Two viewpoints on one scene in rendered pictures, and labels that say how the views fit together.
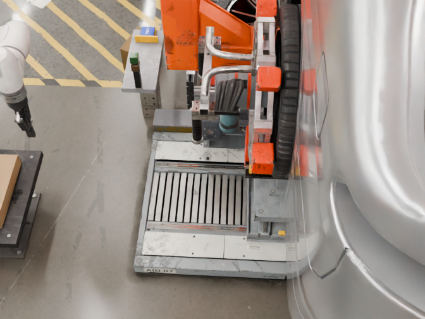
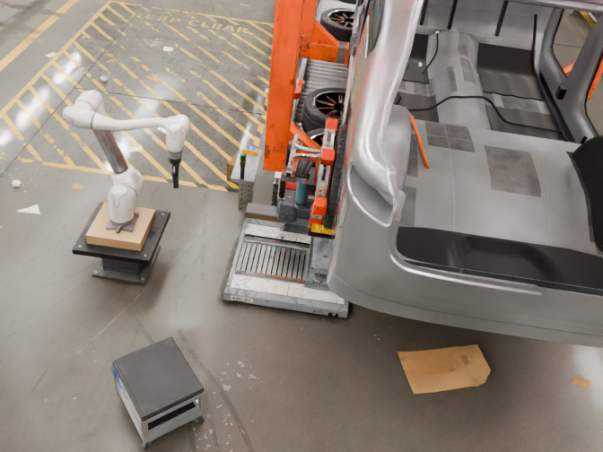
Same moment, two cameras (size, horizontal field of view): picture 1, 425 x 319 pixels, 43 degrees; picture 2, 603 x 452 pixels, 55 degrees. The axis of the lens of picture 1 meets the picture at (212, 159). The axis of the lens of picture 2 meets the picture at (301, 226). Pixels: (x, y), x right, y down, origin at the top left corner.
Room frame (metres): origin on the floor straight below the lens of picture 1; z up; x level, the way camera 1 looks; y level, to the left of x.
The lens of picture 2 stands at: (-1.60, 0.02, 2.98)
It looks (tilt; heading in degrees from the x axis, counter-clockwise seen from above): 41 degrees down; 358
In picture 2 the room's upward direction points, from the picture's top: 8 degrees clockwise
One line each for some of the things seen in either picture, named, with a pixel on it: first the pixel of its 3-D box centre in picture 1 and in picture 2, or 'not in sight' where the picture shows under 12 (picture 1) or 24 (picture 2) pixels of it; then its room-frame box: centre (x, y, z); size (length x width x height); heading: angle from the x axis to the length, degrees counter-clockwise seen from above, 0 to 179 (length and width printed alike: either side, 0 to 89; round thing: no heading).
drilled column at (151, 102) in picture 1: (148, 85); (246, 186); (2.03, 0.35, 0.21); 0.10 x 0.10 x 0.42; 87
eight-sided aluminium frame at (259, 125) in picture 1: (260, 92); (323, 175); (1.40, -0.18, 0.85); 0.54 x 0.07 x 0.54; 177
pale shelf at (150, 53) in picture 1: (144, 59); (247, 165); (2.00, 0.35, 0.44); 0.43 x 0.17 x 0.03; 177
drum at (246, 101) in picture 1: (241, 90); (311, 173); (1.41, -0.11, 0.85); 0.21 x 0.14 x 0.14; 87
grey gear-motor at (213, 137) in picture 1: (238, 126); (306, 215); (1.71, -0.13, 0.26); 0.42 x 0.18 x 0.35; 87
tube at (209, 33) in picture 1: (231, 37); (308, 139); (1.51, -0.07, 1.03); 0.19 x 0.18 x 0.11; 87
